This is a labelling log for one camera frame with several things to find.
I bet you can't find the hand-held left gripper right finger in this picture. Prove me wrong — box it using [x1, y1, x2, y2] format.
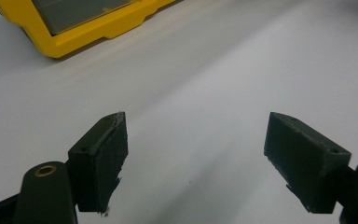
[263, 111, 352, 215]

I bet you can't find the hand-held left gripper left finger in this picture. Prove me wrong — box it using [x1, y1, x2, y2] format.
[67, 111, 130, 217]

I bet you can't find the yellow drawer organizer case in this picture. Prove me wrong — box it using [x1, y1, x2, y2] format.
[0, 0, 179, 60]

